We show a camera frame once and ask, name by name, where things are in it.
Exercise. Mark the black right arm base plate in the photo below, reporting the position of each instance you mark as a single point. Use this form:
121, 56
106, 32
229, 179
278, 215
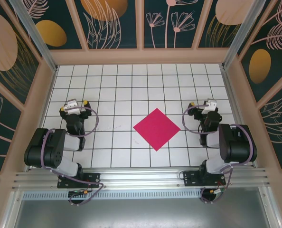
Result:
190, 180

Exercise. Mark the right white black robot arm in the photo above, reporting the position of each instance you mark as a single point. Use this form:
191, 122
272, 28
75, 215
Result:
238, 147

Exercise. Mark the aluminium corner post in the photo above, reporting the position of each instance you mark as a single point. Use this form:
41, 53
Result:
36, 38
241, 35

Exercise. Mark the aluminium side rail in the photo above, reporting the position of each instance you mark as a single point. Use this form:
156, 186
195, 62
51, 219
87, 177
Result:
234, 104

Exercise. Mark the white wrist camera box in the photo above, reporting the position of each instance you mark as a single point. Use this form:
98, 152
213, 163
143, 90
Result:
208, 108
72, 107

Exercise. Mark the yellow connector at left base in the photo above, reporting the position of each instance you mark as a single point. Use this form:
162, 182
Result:
85, 191

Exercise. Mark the magenta square cloth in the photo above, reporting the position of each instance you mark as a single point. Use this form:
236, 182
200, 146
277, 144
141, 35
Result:
156, 129

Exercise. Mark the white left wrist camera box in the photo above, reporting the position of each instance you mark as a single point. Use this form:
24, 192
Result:
72, 107

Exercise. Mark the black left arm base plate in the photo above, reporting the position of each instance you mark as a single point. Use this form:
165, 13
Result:
94, 177

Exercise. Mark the yellow connector at base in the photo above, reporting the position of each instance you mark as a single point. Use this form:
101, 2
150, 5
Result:
85, 191
212, 191

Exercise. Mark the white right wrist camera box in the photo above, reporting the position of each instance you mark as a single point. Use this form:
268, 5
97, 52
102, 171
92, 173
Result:
208, 108

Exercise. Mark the brushed metal panel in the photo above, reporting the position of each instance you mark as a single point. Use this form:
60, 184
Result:
141, 213

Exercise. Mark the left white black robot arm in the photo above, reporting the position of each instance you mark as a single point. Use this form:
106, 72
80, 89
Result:
40, 152

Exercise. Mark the yellow connector at right base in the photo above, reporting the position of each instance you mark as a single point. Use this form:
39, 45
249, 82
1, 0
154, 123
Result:
212, 191

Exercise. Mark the aluminium mounting rail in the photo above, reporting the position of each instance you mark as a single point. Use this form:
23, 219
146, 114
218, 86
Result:
141, 177

